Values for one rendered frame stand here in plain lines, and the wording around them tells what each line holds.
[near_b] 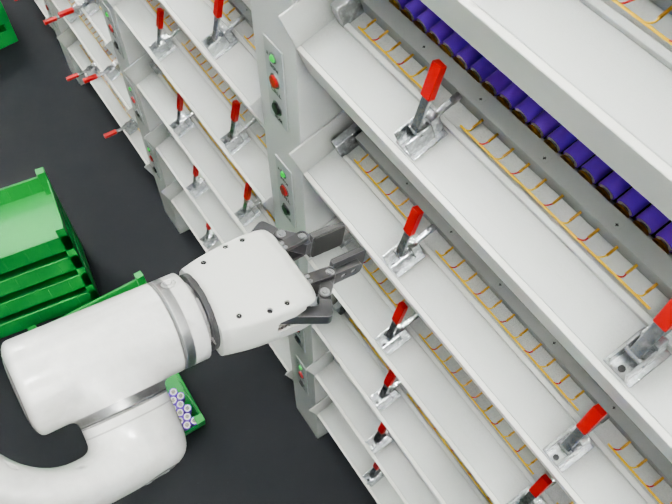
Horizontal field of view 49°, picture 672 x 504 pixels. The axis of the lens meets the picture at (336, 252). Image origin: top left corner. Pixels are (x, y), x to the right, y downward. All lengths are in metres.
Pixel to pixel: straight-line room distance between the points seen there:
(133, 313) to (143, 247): 1.45
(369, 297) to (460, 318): 0.26
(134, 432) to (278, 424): 1.17
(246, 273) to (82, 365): 0.17
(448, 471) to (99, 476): 0.66
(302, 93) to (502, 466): 0.51
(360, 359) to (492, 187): 0.62
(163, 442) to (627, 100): 0.43
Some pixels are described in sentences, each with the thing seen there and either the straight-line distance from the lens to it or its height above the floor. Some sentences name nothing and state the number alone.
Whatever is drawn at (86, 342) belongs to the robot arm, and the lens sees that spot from 0.63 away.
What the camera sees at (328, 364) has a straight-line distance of 1.44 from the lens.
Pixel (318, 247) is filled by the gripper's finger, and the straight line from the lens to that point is 0.74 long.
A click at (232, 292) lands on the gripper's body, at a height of 1.10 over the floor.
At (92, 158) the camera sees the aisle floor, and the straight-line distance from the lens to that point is 2.33.
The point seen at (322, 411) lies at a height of 0.16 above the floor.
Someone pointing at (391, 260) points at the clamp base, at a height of 0.96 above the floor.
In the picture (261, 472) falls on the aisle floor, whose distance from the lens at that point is 1.76.
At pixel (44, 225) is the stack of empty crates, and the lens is 1.89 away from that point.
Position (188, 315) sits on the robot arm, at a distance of 0.64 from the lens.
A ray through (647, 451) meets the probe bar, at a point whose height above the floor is 1.00.
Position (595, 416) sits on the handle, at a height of 1.04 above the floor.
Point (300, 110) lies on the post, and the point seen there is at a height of 1.06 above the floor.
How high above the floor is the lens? 1.67
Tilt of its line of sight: 56 degrees down
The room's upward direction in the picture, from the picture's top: straight up
